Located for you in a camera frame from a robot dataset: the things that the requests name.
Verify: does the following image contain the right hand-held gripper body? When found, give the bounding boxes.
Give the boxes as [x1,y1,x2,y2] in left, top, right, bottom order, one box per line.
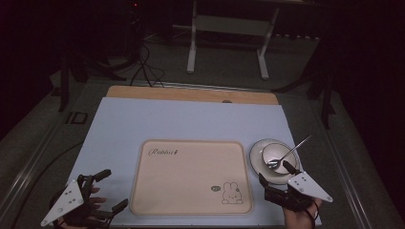
[263,171,334,214]

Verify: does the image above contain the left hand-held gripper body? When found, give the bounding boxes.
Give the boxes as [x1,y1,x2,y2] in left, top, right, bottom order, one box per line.
[40,174,113,229]

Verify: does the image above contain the white bowl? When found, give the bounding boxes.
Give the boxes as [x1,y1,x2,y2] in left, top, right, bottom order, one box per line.
[261,141,299,177]

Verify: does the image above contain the person's left hand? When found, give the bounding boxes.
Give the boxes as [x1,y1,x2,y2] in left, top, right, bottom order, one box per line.
[56,185,108,229]

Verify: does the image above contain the person's right hand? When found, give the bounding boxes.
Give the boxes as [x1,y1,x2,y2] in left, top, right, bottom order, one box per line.
[282,198,323,229]

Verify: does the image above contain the metal spoon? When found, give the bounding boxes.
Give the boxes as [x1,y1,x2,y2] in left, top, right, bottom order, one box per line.
[266,134,313,172]

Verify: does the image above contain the black stand legs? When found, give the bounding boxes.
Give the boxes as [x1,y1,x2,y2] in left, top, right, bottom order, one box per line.
[272,40,337,130]
[57,47,129,113]

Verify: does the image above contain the beige placemat with rabbit print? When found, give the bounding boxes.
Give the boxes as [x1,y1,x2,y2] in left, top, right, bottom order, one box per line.
[129,138,254,217]

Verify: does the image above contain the light blue table mat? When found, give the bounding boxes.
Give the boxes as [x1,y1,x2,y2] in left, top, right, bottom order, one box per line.
[51,96,323,228]

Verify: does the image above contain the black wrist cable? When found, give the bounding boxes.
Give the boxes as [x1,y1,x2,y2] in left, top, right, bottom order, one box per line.
[305,199,321,229]

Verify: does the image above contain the metal floor rail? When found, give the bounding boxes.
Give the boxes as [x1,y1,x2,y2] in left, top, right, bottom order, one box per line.
[309,98,374,229]
[0,120,66,211]

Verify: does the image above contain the black rectangular floor frame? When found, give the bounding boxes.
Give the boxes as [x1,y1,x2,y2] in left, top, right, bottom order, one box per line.
[65,111,89,126]

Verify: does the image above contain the black cables on floor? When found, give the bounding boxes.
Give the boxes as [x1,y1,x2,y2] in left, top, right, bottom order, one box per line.
[129,43,167,89]

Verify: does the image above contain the white metal stand frame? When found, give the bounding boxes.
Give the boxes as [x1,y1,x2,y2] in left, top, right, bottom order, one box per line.
[186,0,282,81]

